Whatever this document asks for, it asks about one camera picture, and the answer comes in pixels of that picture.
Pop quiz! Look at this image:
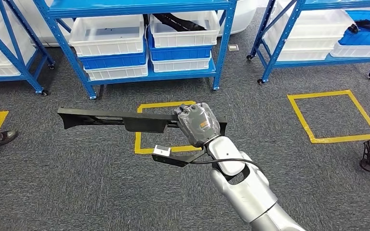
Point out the person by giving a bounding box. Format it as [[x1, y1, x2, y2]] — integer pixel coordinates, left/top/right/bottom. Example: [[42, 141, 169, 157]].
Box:
[[0, 123, 19, 154]]

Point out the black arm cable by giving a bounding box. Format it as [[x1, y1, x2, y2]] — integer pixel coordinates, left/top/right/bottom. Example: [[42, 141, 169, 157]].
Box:
[[189, 157, 264, 174]]

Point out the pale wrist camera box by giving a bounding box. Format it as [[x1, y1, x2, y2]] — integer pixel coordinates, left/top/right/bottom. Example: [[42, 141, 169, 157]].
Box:
[[154, 145, 172, 157]]

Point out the blue metal shelf rack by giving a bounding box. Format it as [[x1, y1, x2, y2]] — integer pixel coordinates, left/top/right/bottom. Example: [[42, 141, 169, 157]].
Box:
[[246, 0, 370, 86], [32, 0, 238, 101], [0, 0, 56, 97]]

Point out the long black plastic part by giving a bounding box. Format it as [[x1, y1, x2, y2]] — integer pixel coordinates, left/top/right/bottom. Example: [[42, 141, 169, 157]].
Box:
[[347, 7, 370, 34], [153, 13, 207, 32], [57, 107, 228, 137]]

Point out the blue plastic bin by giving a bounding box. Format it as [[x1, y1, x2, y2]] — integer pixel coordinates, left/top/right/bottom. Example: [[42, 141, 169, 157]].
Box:
[[78, 44, 148, 71], [146, 27, 213, 62]]

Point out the black camera bracket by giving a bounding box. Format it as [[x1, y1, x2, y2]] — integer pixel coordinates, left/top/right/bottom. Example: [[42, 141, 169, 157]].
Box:
[[151, 148, 209, 168]]

